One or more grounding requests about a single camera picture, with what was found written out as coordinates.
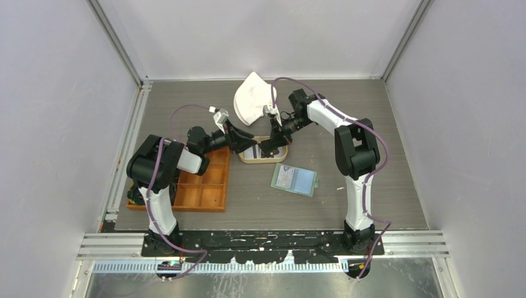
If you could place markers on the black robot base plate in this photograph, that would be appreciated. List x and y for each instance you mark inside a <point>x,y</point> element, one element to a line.
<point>261,246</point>

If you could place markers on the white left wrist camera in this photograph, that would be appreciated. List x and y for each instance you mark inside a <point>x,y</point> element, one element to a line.
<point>220,116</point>

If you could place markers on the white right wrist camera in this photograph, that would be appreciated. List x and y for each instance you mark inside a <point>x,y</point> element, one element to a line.
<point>272,111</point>

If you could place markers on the green card holder wallet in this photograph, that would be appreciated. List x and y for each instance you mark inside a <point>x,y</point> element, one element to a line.
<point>305,181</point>

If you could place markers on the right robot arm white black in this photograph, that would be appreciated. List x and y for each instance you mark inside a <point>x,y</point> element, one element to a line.
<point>356,155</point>

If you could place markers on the beige oval card tray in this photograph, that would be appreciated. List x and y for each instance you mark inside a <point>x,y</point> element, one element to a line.
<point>254,155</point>

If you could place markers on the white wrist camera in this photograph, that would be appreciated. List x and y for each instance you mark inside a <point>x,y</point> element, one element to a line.
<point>272,111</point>
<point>220,116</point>

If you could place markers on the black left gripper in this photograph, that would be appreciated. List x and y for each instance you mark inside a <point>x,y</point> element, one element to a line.
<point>240,140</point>

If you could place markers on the aluminium frame rail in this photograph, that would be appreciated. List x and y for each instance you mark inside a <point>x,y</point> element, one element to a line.
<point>392,244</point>

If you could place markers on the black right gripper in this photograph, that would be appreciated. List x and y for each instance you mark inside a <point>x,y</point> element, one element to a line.
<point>281,136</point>

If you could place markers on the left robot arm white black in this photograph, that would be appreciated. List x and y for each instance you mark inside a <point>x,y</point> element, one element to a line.
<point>155,164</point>

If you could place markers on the white patterned credit card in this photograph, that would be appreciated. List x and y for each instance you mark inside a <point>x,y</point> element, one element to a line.
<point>285,175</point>

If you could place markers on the orange compartment organizer tray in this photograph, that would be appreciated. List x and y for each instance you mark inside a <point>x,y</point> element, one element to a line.
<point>206,193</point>

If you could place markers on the white folded cloth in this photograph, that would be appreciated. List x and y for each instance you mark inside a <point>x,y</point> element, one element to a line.
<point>251,97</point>

